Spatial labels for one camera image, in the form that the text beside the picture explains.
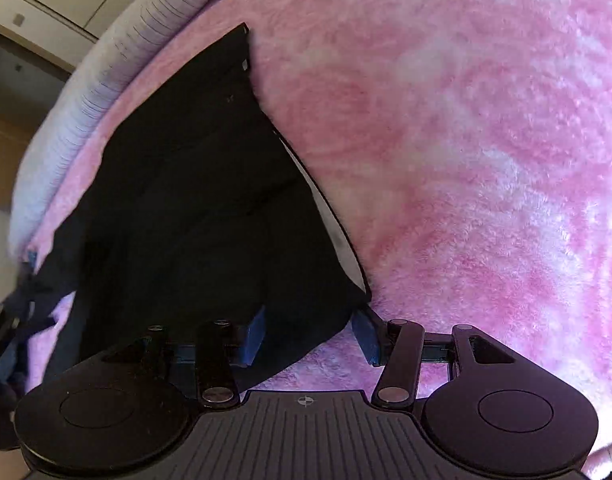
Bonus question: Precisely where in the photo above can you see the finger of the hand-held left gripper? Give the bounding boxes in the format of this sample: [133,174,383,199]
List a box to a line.
[0,302,31,392]
[7,246,42,311]

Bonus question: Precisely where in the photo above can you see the pink floral blanket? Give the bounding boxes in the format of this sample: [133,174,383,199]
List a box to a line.
[23,0,612,480]

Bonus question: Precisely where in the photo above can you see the wooden door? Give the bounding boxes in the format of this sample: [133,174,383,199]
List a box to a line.
[0,110,43,212]

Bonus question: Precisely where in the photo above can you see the white striped quilt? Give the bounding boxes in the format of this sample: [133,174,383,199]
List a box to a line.
[8,0,243,262]

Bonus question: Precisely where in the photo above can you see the black pants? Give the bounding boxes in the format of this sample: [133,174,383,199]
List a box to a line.
[16,22,373,396]

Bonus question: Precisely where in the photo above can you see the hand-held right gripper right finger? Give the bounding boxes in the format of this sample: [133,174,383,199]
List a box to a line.
[351,306,518,409]

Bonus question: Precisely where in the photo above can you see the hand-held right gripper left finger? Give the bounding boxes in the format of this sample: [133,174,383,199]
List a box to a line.
[101,304,268,408]

